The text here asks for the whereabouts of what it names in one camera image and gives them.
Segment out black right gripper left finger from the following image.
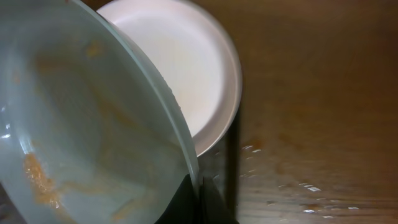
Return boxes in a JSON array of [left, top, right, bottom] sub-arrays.
[[155, 175, 197, 224]]

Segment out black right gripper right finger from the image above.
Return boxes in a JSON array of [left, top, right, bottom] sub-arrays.
[[200, 177, 239, 224]]

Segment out white plate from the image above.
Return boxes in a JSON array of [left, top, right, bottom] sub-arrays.
[[97, 0, 242, 156], [1, 0, 199, 223]]

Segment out brown large tray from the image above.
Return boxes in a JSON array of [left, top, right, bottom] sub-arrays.
[[198, 110, 241, 218]]

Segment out white plate top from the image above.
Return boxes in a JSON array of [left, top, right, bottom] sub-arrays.
[[97, 0, 242, 156]]

